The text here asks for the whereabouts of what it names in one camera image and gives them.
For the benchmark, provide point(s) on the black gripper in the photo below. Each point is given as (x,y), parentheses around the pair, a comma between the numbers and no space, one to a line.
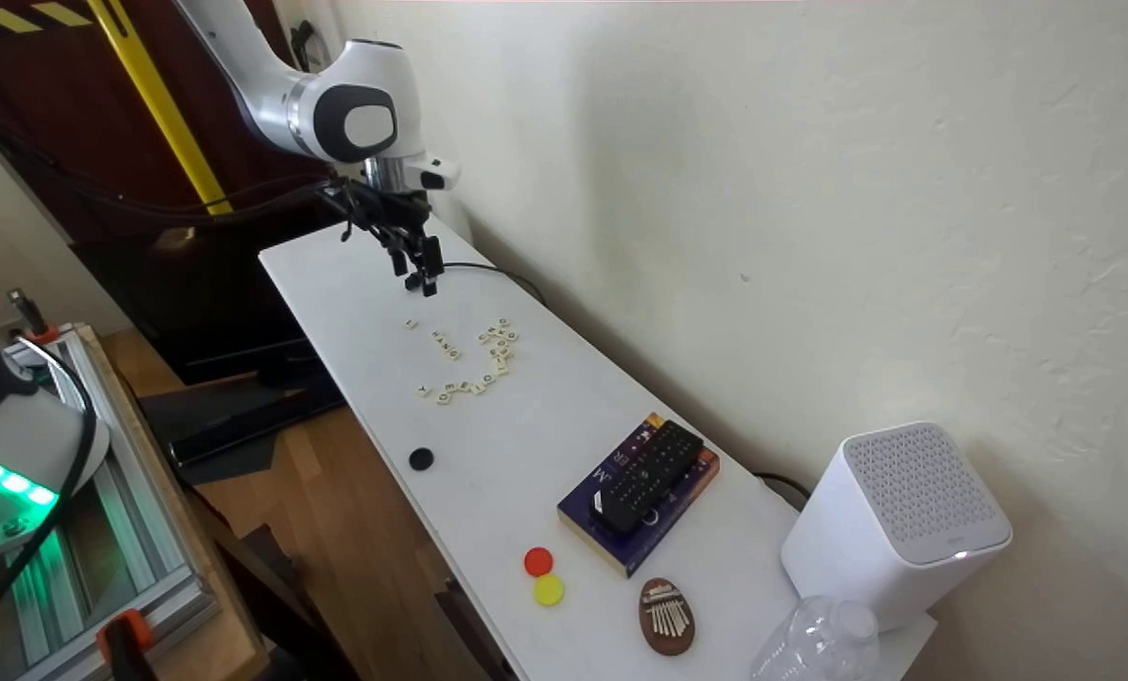
(395,219)

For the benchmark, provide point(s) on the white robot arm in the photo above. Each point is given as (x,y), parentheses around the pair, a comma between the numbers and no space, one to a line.
(357,116)

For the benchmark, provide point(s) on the black round disc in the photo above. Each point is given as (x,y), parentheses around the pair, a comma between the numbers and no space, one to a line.
(421,459)

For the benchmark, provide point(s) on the black remote control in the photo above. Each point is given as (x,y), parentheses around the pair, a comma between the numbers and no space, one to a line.
(650,478)

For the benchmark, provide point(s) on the red round disc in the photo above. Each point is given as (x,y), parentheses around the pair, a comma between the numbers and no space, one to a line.
(539,561)

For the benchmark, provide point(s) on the yellow round disc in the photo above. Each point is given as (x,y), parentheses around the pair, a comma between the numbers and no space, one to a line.
(551,591)

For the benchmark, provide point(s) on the yellow tape strip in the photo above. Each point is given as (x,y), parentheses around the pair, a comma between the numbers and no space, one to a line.
(160,102)

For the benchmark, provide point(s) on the dark wooden cabinet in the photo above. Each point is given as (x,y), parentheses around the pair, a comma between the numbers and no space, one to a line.
(79,140)

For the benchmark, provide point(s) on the brown oval badge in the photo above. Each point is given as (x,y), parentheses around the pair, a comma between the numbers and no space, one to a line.
(665,619)

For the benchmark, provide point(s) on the white cube speaker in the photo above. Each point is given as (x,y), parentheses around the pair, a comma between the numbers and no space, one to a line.
(893,525)

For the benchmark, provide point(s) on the clear plastic bottle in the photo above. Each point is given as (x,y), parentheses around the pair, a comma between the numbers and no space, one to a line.
(819,639)

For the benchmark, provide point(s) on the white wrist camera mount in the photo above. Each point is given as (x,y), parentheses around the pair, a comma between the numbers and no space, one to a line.
(409,173)

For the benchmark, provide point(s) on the orange clamp handle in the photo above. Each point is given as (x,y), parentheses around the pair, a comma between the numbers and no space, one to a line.
(121,649)

